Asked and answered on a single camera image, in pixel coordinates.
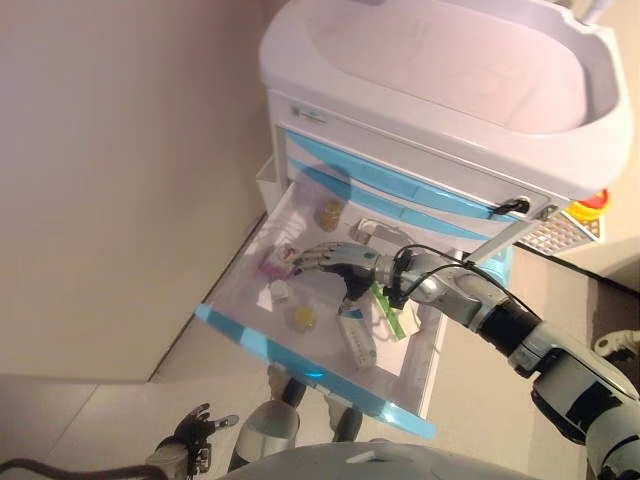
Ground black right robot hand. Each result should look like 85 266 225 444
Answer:
289 239 386 314

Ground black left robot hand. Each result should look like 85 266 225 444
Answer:
173 402 241 447

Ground clear jar yellow pills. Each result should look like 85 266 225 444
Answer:
317 198 345 232
287 305 321 335

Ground blue white cart drawer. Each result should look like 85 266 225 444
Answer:
279 124 521 226
287 159 491 244
193 177 451 440

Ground clear foil medicine box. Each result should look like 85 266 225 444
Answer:
348 217 406 244

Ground green white medicine box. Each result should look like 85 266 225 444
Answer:
369 282 407 341

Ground pink medicine box red print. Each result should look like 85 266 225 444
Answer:
257 244 301 279

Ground silver left robot leg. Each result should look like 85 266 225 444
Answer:
227 364 301 474

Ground white blue pill box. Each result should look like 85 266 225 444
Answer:
335 309 379 371

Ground black left robot foot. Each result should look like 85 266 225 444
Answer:
282 379 309 409

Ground black robot foot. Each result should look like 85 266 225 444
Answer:
282 379 309 409
324 394 364 444

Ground white side storage bin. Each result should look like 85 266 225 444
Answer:
255 154 281 201

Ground blue lidded cart waste bin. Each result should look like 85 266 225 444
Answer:
482 244 516 289

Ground black right robot foot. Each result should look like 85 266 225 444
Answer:
324 394 364 444

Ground grey robot torso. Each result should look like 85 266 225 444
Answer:
209 438 591 480

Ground black cart lock key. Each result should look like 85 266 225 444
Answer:
492 197 534 216

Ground white perforated side basket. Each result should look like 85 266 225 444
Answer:
522 207 604 254

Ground white medical cart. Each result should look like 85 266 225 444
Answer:
255 0 634 421

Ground yellow sharps container red lid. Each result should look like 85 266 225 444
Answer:
569 188 611 221

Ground white bed caster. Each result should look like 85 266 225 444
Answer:
593 329 640 356

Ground white IV pole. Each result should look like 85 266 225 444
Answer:
582 0 614 24

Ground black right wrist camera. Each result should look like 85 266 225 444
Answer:
384 282 411 310

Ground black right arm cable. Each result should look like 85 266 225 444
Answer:
392 242 544 321

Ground thick dark tether cable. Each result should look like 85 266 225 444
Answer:
0 457 156 480

